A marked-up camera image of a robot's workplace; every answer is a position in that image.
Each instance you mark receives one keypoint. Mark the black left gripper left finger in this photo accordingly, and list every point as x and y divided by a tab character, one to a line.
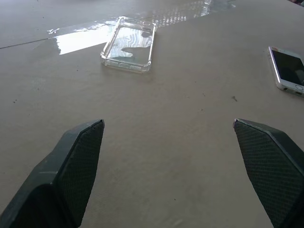
59	178

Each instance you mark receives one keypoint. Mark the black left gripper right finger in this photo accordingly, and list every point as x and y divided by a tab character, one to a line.
273	171

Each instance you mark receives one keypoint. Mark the clear plastic phone case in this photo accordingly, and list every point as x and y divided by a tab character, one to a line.
129	45

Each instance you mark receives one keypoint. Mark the white smartphone with dark screen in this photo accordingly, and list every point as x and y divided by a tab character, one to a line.
288	69

